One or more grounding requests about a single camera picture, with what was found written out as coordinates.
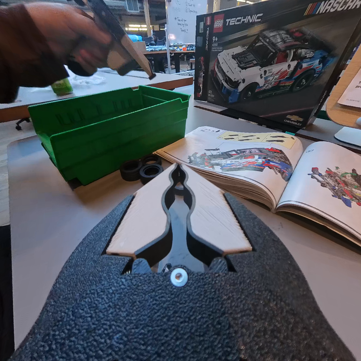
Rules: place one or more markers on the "clear plastic bag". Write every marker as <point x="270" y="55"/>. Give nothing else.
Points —
<point x="87" y="79"/>

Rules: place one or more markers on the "white stand base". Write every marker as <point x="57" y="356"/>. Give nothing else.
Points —
<point x="349" y="135"/>

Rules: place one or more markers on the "green drink can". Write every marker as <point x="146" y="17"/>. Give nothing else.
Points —
<point x="62" y="87"/>

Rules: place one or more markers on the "person's left forearm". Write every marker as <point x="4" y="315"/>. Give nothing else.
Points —
<point x="25" y="50"/>

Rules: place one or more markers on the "open instruction book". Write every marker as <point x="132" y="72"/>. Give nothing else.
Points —
<point x="253" y="169"/>

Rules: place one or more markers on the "person's left hand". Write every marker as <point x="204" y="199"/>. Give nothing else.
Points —
<point x="73" y="31"/>

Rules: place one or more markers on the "printed instruction sheet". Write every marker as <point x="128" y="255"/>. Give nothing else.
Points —
<point x="351" y="93"/>

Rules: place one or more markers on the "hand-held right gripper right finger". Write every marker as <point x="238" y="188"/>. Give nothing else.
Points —
<point x="217" y="222"/>

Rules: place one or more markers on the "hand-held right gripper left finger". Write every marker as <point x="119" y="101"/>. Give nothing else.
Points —
<point x="141" y="222"/>

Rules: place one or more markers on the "whiteboard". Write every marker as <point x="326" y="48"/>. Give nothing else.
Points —
<point x="186" y="19"/>

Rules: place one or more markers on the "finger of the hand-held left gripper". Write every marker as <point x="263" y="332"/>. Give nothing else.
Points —
<point x="132" y="53"/>

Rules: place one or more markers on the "green plastic bin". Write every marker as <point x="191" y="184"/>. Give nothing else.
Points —
<point x="98" y="146"/>

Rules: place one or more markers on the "dark toy car box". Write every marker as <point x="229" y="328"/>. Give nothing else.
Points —
<point x="268" y="56"/>

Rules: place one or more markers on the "black toy tyre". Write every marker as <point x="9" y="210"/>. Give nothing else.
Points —
<point x="151" y="158"/>
<point x="151" y="174"/>
<point x="179" y="189"/>
<point x="130" y="171"/>

